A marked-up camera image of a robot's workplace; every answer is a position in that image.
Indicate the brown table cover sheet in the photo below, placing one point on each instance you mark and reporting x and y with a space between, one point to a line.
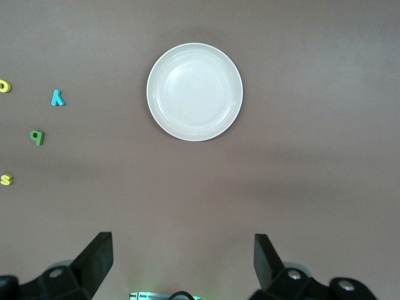
281 187

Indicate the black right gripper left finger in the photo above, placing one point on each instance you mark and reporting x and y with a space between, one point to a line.
90 268

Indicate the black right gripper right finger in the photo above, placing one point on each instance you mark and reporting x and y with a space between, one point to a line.
268 268

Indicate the beige round plate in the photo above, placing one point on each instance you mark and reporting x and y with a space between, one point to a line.
193 92

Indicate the yellow foam letter a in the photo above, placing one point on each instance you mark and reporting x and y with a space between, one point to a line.
8 87

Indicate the green foam letter b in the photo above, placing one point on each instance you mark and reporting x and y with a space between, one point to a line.
40 141

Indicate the yellow foam letter s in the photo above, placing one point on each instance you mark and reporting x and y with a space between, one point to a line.
6 179

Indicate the teal foam letter y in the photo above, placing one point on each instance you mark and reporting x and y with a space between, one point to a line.
57 99

